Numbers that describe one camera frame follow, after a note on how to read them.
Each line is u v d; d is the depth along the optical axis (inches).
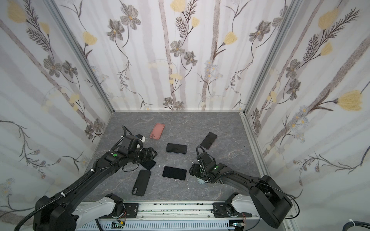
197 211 29.7
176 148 38.9
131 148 24.7
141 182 32.9
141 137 30.1
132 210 28.9
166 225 27.7
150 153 28.6
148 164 35.9
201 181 32.4
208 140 40.9
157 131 42.6
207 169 26.1
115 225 28.6
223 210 28.8
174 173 34.5
